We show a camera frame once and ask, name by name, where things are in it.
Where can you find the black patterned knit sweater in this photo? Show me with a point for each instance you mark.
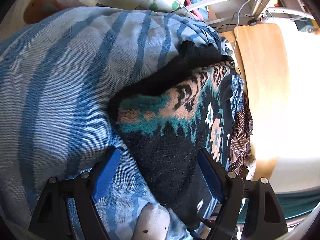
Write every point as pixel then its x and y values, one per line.
pixel 167 117

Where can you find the brown striped garment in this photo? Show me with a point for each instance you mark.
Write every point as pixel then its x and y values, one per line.
pixel 241 155

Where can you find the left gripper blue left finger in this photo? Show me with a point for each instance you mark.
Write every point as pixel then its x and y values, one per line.
pixel 51 218

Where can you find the blue striped bed sheet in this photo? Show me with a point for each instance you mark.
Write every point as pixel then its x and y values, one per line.
pixel 57 78

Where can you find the wooden headboard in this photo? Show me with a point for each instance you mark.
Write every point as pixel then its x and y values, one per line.
pixel 262 59

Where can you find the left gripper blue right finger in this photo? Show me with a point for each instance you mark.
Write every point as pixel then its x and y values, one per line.
pixel 264 218

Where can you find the white shelf unit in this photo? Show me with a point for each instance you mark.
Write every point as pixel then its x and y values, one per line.
pixel 224 14

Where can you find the teal curtain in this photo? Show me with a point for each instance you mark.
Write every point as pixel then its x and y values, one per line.
pixel 293 204

